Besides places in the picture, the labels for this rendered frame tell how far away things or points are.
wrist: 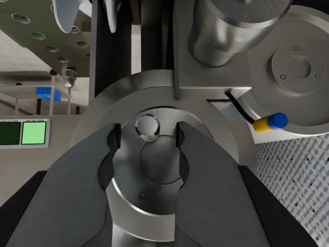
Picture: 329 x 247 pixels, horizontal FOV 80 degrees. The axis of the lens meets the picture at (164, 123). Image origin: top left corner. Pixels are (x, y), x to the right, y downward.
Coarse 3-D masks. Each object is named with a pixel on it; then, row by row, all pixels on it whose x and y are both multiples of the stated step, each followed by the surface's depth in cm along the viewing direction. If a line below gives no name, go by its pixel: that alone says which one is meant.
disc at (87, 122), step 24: (144, 72) 16; (168, 72) 16; (96, 96) 16; (120, 96) 16; (96, 120) 16; (240, 120) 16; (72, 144) 15; (240, 144) 16; (120, 240) 14; (144, 240) 14
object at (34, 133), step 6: (24, 126) 47; (30, 126) 47; (36, 126) 47; (42, 126) 48; (24, 132) 47; (30, 132) 47; (36, 132) 47; (42, 132) 47; (24, 138) 47; (30, 138) 47; (36, 138) 47; (42, 138) 47
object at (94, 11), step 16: (96, 0) 18; (96, 16) 18; (96, 32) 18; (96, 48) 18; (112, 48) 24; (128, 48) 38; (96, 64) 18; (112, 64) 24; (128, 64) 38; (96, 80) 18; (112, 80) 24
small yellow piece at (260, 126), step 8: (232, 96) 14; (240, 112) 13; (248, 120) 13; (256, 120) 12; (264, 120) 11; (272, 120) 10; (280, 120) 10; (256, 128) 12; (264, 128) 11; (272, 128) 11
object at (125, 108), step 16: (128, 96) 16; (144, 96) 16; (160, 96) 16; (112, 112) 15; (128, 112) 15; (192, 112) 15; (208, 112) 16; (96, 128) 15; (208, 128) 15; (224, 128) 15; (224, 144) 15; (112, 192) 14; (112, 208) 14; (128, 208) 14; (128, 224) 14; (144, 224) 14; (160, 224) 14; (160, 240) 14
